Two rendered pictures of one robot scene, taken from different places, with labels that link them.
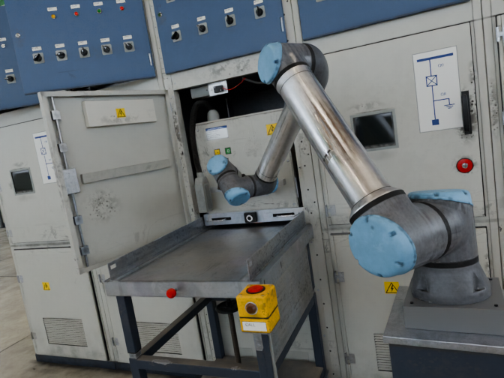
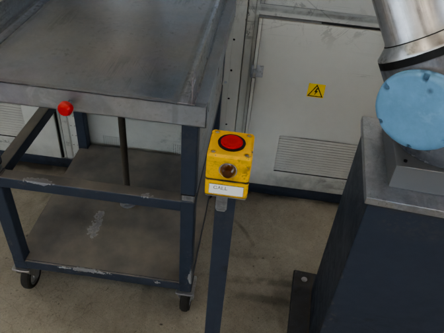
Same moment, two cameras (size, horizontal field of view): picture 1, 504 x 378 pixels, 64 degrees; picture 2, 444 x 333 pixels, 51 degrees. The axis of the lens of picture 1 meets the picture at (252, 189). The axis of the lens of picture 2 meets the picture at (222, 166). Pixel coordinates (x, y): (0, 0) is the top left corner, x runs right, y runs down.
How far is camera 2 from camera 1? 46 cm
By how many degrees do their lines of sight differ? 37
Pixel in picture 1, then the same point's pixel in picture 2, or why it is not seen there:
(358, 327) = (263, 127)
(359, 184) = (420, 16)
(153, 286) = (30, 92)
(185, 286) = (86, 99)
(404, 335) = (390, 197)
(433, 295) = (433, 156)
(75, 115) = not seen: outside the picture
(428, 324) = (417, 185)
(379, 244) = (429, 113)
